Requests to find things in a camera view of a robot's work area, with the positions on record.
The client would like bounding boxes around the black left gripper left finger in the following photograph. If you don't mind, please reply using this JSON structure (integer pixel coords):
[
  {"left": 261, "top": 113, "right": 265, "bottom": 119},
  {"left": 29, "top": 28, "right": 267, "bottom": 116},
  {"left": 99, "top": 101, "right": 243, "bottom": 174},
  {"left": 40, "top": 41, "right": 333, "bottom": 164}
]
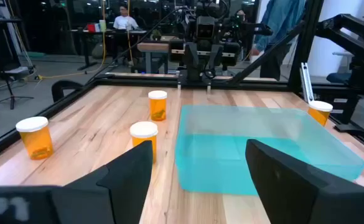
[{"left": 0, "top": 140, "right": 154, "bottom": 224}]

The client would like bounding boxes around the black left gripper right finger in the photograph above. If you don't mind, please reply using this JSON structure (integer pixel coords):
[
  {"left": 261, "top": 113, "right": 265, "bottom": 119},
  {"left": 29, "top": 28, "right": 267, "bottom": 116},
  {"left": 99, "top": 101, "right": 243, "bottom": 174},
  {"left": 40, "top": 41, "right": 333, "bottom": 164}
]
[{"left": 245, "top": 139, "right": 364, "bottom": 224}]

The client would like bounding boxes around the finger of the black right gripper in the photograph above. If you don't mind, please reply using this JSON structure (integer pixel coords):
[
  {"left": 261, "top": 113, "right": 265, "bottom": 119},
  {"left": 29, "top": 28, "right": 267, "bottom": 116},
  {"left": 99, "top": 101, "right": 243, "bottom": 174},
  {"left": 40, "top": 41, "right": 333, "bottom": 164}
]
[
  {"left": 205, "top": 45, "right": 224, "bottom": 78},
  {"left": 184, "top": 42, "right": 201, "bottom": 82}
]

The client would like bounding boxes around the translucent teal plastic bin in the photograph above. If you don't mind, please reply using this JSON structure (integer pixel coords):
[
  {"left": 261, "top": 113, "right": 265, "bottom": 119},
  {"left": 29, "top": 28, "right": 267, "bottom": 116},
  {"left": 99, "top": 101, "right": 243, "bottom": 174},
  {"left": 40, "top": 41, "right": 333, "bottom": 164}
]
[{"left": 174, "top": 105, "right": 364, "bottom": 196}]

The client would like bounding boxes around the wooden top bench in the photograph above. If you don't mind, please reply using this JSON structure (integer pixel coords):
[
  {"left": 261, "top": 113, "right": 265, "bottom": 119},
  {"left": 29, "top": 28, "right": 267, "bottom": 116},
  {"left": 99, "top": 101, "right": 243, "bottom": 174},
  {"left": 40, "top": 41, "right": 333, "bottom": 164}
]
[{"left": 136, "top": 41, "right": 170, "bottom": 75}]

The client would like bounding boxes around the standing person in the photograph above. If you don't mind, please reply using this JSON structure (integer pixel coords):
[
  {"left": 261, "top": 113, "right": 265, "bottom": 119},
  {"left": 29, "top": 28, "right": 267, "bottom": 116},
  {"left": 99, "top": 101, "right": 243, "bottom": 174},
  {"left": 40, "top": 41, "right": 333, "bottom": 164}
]
[{"left": 251, "top": 0, "right": 307, "bottom": 82}]

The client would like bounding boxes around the seated person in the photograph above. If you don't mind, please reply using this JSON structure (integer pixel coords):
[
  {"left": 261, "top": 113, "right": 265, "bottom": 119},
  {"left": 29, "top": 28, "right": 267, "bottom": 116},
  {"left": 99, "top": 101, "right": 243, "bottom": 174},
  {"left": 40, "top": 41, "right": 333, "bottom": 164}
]
[{"left": 113, "top": 4, "right": 139, "bottom": 31}]

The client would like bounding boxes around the black office desk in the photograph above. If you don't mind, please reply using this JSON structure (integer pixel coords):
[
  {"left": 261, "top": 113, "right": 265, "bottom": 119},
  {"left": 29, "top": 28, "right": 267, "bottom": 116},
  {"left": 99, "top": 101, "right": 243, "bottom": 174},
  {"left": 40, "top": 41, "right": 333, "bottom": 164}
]
[{"left": 70, "top": 29, "right": 148, "bottom": 71}]

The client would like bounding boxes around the black chair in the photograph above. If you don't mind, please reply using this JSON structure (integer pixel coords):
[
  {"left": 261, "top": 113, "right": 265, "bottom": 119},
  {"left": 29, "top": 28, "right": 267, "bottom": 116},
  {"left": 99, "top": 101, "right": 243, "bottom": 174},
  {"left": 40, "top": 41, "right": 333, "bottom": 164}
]
[{"left": 51, "top": 80, "right": 85, "bottom": 103}]

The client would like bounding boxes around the black tripod stand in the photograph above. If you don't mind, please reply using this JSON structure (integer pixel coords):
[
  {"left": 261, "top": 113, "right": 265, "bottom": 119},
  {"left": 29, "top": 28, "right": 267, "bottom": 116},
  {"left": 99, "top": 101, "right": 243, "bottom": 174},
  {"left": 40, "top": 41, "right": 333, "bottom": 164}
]
[{"left": 0, "top": 66, "right": 35, "bottom": 110}]

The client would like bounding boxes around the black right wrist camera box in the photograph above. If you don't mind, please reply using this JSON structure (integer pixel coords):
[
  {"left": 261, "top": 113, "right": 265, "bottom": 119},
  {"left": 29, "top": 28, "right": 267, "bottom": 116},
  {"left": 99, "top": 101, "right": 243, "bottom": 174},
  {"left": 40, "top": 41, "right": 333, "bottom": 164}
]
[{"left": 196, "top": 16, "right": 216, "bottom": 40}]

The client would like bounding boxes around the black aluminium table frame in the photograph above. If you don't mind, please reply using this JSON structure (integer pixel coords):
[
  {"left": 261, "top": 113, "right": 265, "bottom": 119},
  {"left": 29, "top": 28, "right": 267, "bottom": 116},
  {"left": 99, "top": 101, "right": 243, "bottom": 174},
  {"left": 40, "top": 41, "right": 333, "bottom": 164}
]
[{"left": 0, "top": 0, "right": 364, "bottom": 162}]

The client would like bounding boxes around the silver metal bracket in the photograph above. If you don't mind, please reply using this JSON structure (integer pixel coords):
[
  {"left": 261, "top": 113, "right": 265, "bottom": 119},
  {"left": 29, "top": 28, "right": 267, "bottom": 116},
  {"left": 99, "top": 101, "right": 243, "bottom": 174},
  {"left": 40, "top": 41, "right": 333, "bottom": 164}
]
[{"left": 299, "top": 62, "right": 315, "bottom": 104}]

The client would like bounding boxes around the yellow hanging cable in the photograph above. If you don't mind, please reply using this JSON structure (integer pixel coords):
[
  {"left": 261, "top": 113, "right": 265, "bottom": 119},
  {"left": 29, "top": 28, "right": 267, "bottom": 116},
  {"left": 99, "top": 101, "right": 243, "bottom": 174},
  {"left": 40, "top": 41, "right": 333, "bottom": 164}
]
[{"left": 34, "top": 0, "right": 108, "bottom": 81}]

